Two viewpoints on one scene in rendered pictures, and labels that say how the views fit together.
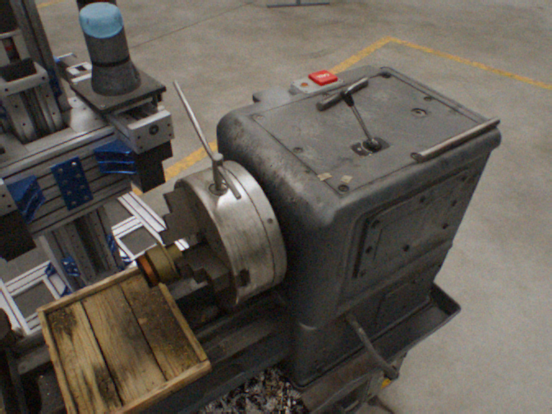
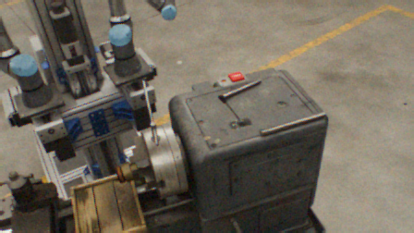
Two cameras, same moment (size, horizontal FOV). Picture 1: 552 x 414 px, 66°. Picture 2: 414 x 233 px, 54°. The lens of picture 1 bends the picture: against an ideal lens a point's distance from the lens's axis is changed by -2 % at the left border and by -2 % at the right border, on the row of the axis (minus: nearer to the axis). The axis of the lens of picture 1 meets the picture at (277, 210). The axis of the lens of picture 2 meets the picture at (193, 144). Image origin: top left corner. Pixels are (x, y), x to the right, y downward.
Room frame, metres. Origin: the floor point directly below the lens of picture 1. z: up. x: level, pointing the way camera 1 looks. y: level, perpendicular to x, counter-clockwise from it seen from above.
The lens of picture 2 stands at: (-0.44, -0.48, 2.35)
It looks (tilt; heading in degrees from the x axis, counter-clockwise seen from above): 43 degrees down; 22
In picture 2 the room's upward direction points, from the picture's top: 7 degrees counter-clockwise
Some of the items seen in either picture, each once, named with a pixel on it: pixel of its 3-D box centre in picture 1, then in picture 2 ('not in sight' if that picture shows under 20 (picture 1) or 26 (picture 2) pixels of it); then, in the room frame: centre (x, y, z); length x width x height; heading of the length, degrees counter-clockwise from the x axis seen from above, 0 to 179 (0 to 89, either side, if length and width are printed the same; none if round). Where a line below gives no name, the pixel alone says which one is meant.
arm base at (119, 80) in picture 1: (113, 70); (126, 60); (1.25, 0.52, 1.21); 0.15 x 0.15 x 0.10
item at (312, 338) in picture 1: (326, 309); (244, 219); (0.93, -0.19, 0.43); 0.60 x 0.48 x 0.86; 124
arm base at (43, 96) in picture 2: not in sight; (34, 91); (0.91, 0.87, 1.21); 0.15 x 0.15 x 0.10
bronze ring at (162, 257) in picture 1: (161, 263); (127, 172); (0.60, 0.25, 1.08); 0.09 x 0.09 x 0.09; 36
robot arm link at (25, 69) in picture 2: not in sight; (25, 71); (0.91, 0.88, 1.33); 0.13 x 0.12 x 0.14; 65
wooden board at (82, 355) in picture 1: (121, 338); (106, 208); (0.53, 0.36, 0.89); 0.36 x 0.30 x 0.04; 34
